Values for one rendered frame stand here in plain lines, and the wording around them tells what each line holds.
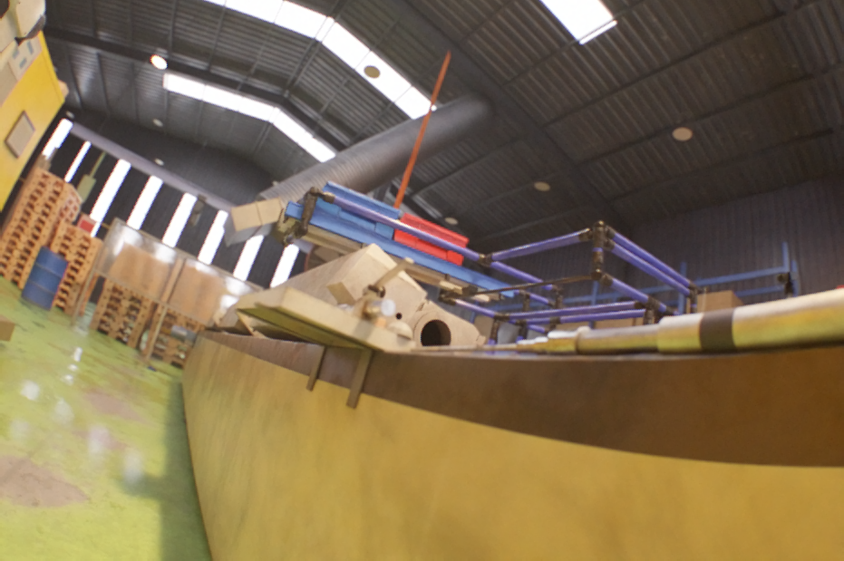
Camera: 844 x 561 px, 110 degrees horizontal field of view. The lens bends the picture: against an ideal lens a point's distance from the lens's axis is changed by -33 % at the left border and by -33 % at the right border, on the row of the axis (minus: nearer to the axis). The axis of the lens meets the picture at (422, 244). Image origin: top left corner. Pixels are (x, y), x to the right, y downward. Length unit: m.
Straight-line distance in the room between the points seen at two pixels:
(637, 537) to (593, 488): 0.05
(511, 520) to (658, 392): 0.15
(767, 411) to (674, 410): 0.06
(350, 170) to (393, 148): 1.23
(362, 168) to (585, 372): 8.83
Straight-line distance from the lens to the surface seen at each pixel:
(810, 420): 0.28
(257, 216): 7.94
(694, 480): 0.29
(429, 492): 0.46
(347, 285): 0.81
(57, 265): 7.48
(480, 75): 11.53
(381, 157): 9.39
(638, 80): 10.83
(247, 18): 14.39
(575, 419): 0.34
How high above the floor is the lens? 0.70
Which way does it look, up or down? 21 degrees up
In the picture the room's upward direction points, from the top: 17 degrees clockwise
